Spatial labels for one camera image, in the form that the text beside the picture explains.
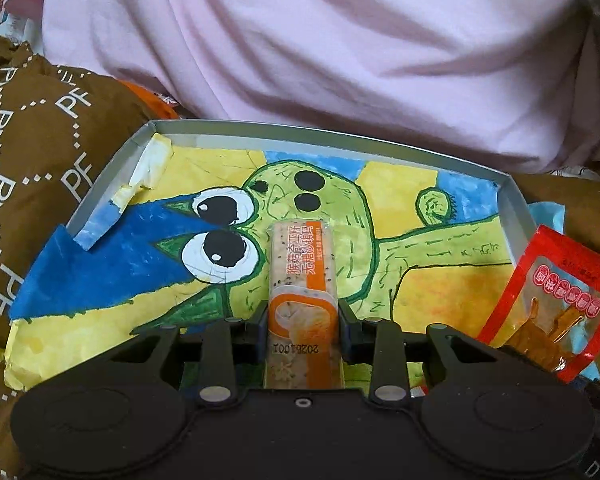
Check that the orange white snack bar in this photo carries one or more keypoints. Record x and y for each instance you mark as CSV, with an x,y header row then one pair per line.
x,y
303,335

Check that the grey shallow box tray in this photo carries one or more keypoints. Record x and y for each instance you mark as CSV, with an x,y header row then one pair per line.
x,y
300,219

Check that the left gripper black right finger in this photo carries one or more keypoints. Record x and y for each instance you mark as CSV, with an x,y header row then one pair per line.
x,y
382,344

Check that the brown patterned PF quilt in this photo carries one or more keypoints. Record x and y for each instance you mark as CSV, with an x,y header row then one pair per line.
x,y
59,126

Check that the red snack packet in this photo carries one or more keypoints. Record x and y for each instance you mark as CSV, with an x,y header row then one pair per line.
x,y
549,311

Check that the pink draped sheet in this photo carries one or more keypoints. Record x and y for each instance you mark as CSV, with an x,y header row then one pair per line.
x,y
512,84

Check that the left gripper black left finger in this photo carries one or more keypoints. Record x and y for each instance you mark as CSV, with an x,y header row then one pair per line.
x,y
210,363

